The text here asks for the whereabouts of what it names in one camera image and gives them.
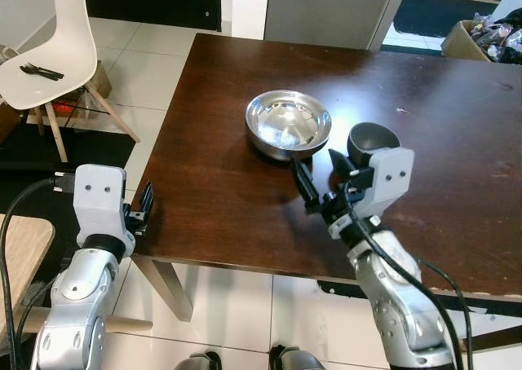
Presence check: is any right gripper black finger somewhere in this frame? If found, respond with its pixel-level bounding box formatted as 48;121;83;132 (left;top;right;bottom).
328;148;357;185
290;158;321;215

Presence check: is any small dark grey bowl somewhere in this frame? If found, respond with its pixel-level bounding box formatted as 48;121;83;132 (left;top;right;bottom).
347;122;401;165

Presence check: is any shiny steel bowl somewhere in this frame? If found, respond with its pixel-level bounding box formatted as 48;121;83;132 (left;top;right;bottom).
246;90;333;161

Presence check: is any brown slanted table leg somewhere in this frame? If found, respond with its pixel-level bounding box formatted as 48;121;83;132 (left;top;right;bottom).
461;325;522;355
130;254;195;323

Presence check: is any black floor mat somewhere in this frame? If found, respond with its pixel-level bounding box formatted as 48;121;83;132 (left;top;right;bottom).
0;124;137;172

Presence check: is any light wooden rod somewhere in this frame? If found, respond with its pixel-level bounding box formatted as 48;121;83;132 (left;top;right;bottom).
102;314;154;335

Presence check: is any light wooden stool top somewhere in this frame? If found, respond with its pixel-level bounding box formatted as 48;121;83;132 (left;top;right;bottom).
0;214;55;355

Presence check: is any small red item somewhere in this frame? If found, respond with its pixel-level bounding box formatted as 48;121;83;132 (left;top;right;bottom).
51;99;84;117

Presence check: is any small cardboard box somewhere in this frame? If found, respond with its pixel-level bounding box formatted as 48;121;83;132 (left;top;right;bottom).
82;60;113;99

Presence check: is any grey door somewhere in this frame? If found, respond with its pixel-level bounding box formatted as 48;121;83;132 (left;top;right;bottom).
263;0;410;51

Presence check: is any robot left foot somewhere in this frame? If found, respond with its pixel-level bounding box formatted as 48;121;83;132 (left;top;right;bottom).
174;351;223;370

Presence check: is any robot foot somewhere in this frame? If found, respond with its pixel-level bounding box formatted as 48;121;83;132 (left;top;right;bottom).
174;351;223;370
268;345;329;370

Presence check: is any black fork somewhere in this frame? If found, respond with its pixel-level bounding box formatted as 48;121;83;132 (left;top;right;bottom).
20;62;65;82

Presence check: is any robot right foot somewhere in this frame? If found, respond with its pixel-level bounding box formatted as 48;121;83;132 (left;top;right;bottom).
268;345;329;370

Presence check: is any dark doormat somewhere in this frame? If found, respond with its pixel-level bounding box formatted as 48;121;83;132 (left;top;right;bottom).
391;0;500;39

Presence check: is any white plastic chair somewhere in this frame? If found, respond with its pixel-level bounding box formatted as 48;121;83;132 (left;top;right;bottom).
0;0;141;164

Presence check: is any cardboard box full of rubbish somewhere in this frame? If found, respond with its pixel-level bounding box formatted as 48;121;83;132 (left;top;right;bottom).
441;8;522;65

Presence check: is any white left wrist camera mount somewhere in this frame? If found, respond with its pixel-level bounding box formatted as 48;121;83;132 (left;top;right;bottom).
73;165;130;240

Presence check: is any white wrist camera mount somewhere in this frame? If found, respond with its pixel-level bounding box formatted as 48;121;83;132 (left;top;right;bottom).
352;148;415;222
73;165;130;240

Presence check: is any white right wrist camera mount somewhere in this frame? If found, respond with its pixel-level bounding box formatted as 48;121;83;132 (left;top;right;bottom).
352;148;415;222

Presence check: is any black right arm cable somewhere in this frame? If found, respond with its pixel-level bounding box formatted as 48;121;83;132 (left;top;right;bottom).
343;183;466;370

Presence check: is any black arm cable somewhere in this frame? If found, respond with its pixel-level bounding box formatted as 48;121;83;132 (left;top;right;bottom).
0;174;76;370
343;183;466;370

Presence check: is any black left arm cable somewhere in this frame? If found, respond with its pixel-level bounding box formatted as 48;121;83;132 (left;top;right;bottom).
0;174;76;370

